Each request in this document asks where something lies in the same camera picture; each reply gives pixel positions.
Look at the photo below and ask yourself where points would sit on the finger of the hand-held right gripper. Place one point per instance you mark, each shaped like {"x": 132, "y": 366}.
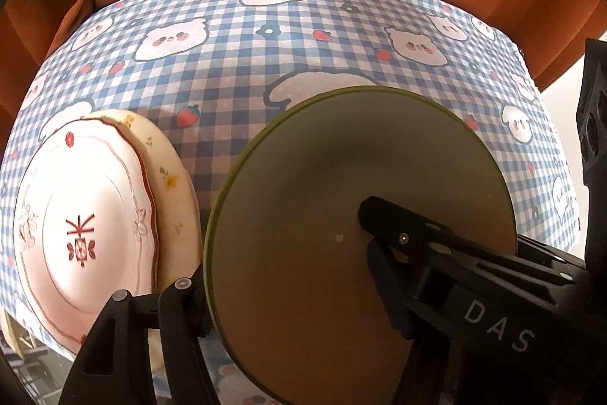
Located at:
{"x": 545, "y": 251}
{"x": 393, "y": 220}

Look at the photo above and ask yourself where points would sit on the white floral ceramic bowl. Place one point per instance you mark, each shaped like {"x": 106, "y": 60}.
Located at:
{"x": 332, "y": 177}

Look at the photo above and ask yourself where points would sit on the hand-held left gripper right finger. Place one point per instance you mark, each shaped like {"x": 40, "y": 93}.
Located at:
{"x": 384, "y": 272}

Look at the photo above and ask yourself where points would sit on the red patterned scalloped plate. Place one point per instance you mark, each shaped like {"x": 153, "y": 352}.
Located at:
{"x": 85, "y": 196}

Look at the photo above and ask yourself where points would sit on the yellow floral plate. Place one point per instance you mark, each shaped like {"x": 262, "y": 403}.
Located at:
{"x": 175, "y": 196}

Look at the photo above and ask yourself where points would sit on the blue checked bear tablecloth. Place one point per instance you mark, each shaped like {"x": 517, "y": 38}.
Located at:
{"x": 284, "y": 63}

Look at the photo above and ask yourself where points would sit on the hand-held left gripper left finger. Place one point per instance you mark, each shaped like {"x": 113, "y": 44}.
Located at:
{"x": 185, "y": 305}

